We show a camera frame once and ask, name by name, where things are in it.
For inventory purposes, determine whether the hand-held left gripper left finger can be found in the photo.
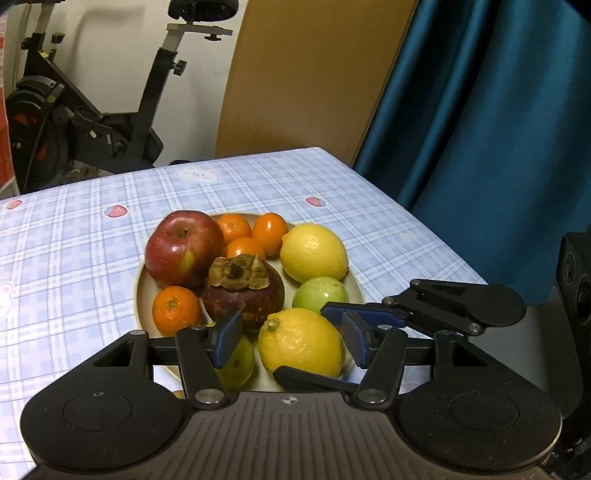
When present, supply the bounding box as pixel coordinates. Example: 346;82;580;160
92;308;245;411

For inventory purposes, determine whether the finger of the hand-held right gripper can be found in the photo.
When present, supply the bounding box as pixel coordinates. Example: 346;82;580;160
321;278;486;339
274;364;361;394

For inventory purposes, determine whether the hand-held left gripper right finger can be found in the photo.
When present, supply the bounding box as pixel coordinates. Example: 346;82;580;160
340;309;503;411

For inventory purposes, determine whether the green apple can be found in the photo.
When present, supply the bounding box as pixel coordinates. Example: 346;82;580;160
217;335;256;393
292;277;350;315

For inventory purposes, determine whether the yellow lemon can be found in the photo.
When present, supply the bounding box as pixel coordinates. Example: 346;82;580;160
257;308;346;379
279;223;349;284

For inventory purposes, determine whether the dark purple mangosteen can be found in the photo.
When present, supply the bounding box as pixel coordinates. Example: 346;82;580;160
202;254;286;334

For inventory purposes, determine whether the orange tangerine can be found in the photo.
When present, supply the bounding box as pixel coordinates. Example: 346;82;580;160
152;286;203;337
225;237;267;261
252;213;289;257
217;213;252;245

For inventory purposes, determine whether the beige plate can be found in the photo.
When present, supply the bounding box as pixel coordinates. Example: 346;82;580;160
134;211;365;393

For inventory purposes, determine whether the red apple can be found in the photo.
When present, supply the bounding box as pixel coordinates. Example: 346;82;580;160
145;210;225;289

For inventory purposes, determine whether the blue curtain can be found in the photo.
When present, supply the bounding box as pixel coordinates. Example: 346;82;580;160
353;0;591;308

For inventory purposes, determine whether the blue checked tablecloth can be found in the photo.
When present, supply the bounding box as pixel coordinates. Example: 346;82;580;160
0;147;490;480

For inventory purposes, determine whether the brown wooden panel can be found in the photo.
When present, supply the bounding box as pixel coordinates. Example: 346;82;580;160
215;0;419;160

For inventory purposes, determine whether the black exercise bike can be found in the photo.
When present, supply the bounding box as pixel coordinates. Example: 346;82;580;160
7;0;241;195

